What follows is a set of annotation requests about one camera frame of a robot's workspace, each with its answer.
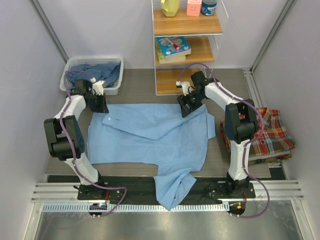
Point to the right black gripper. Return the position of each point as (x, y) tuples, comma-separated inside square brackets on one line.
[(182, 101)]

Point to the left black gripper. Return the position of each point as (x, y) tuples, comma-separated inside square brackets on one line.
[(102, 107)]

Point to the light blue long sleeve shirt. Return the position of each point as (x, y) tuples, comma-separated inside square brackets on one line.
[(154, 134)]

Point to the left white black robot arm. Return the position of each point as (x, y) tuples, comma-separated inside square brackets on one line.
[(64, 137)]

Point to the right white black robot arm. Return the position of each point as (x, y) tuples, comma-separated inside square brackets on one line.
[(240, 124)]

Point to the white plastic basket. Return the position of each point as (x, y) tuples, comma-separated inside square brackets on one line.
[(64, 83)]

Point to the dark blue checked shirt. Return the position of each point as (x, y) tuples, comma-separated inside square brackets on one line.
[(108, 72)]

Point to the green book underneath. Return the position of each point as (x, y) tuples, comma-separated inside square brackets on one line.
[(160, 57)]

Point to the red white marker pen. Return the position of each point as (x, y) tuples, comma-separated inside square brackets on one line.
[(176, 47)]

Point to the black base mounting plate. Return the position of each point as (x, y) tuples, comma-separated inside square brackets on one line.
[(142, 190)]

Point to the red plaid folded shirt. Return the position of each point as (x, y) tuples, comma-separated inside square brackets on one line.
[(275, 143)]

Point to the pink box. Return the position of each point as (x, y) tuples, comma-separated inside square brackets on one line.
[(193, 8)]

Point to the yellow bottle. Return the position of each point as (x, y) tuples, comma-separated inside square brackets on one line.
[(170, 7)]

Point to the blue tin can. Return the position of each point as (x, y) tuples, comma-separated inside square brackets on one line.
[(208, 7)]

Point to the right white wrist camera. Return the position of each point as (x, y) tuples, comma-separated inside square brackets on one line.
[(184, 86)]

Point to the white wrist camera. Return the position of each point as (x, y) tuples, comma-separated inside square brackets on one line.
[(184, 86), (98, 86)]

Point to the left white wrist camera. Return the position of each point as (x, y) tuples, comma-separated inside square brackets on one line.
[(98, 86)]

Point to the white wire wooden shelf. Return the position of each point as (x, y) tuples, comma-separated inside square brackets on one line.
[(203, 33)]

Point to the white slotted cable duct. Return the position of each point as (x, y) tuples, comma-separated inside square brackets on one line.
[(100, 207)]

